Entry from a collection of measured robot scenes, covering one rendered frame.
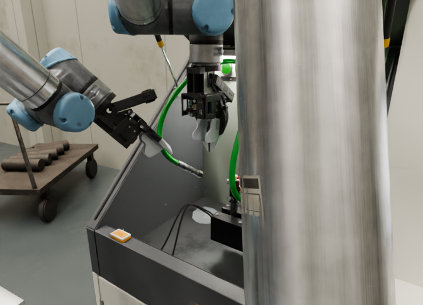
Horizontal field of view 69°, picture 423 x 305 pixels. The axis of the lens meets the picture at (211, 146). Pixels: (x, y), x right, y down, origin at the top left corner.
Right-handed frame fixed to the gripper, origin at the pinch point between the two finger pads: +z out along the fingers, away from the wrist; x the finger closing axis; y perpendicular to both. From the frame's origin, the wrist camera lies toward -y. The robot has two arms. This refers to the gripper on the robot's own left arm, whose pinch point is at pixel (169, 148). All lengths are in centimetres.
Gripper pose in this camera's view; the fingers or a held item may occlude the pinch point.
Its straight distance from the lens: 83.3
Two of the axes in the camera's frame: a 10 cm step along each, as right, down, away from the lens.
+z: 7.0, 6.4, 3.0
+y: -6.2, 7.6, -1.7
